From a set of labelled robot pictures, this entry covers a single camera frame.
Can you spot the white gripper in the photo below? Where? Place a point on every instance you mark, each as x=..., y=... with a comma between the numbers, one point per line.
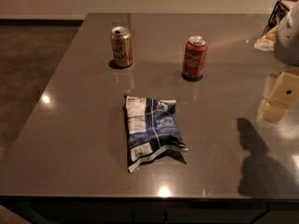
x=288, y=39

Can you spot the blue chip bag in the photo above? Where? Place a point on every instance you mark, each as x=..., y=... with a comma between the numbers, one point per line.
x=152, y=129

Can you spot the red coke can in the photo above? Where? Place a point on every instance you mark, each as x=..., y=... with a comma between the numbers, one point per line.
x=194, y=57

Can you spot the gold soda can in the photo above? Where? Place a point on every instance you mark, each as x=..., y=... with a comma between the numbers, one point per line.
x=121, y=46

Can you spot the crumpled snack wrapper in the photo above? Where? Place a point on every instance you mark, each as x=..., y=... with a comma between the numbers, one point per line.
x=267, y=41

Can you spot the black wire basket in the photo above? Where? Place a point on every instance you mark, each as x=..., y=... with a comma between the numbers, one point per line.
x=280, y=10

